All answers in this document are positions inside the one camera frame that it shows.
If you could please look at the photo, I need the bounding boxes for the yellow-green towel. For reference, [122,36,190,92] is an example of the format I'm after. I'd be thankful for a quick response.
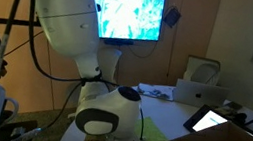
[82,107,173,141]

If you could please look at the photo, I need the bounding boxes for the printed papers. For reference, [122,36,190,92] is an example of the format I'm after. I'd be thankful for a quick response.
[135,81,176,103]

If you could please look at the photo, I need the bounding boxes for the white swivel chair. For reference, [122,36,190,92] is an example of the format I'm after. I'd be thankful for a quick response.
[92,45,124,87]

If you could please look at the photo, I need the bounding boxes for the black tablet with lit screen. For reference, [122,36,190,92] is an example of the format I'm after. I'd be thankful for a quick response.
[181,101,231,137]

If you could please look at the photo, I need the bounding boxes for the silver laptop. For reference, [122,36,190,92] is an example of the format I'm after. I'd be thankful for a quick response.
[172,78,231,112]

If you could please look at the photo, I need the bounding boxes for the black bar under TV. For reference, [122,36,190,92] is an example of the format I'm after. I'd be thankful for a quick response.
[103,36,135,49]

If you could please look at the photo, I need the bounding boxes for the black seat with small items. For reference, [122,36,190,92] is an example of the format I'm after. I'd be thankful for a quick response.
[0,114,39,141]

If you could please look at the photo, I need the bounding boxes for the smartphone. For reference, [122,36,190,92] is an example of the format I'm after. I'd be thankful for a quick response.
[225,100,244,113]

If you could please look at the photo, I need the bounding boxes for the black stand bar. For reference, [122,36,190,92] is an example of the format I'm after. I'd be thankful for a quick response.
[0,15,43,32]

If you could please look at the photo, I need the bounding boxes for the wall-mounted TV screen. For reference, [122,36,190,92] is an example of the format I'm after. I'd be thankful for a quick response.
[79,0,167,48]

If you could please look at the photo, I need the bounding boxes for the black wall-mounted device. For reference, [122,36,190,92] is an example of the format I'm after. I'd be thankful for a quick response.
[162,6,183,30]

